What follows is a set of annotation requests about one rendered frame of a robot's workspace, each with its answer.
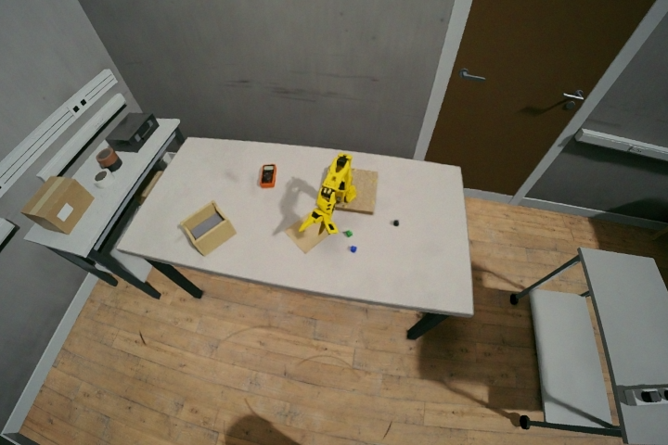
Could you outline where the orange pocket multimeter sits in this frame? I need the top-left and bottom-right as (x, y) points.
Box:
(260, 164), (276, 188)

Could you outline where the tan open wooden crate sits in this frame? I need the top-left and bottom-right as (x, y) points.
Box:
(181, 207), (237, 257)

